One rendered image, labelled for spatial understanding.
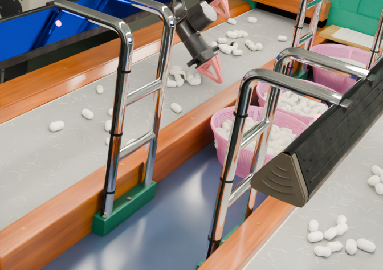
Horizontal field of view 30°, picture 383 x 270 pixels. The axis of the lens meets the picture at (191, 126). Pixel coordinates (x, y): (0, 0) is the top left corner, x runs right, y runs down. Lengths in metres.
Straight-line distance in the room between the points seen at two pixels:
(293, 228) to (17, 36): 0.66
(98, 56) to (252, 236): 0.89
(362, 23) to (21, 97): 1.40
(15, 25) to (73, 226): 0.40
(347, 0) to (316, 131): 1.72
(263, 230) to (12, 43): 0.59
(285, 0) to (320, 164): 1.76
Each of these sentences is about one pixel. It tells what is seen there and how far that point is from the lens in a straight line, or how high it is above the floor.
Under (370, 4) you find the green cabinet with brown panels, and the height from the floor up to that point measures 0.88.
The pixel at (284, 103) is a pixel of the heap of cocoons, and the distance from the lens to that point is 2.02.
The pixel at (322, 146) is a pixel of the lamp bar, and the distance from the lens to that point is 1.03.
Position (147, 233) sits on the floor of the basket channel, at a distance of 1.49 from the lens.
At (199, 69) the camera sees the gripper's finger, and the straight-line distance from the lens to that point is 2.04.
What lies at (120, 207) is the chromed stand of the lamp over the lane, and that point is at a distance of 1.49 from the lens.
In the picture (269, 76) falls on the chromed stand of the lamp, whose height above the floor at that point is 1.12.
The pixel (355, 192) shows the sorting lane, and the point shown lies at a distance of 1.68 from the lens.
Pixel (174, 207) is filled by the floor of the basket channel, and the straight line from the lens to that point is 1.59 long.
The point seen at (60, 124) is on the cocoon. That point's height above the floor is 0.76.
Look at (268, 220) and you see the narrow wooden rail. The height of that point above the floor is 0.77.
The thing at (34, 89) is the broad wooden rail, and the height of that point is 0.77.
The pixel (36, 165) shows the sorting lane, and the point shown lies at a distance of 1.55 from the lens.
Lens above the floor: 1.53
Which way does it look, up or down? 26 degrees down
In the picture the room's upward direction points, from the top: 10 degrees clockwise
